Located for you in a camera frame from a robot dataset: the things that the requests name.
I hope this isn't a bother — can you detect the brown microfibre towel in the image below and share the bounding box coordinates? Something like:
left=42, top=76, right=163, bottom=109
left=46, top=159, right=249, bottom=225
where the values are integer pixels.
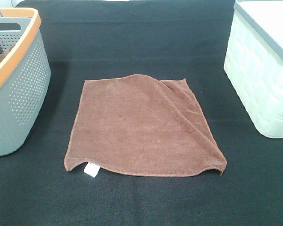
left=64, top=74, right=227, bottom=177

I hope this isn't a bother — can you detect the black fabric table mat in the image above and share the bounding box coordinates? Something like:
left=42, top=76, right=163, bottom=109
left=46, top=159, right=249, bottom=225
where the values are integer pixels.
left=0, top=0, right=283, bottom=226

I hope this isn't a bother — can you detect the grey perforated laundry basket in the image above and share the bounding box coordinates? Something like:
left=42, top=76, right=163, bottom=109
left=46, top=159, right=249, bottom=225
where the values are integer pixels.
left=0, top=8, right=51, bottom=156

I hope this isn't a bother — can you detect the white plastic storage bin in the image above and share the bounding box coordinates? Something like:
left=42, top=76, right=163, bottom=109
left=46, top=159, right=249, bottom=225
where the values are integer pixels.
left=224, top=0, right=283, bottom=138

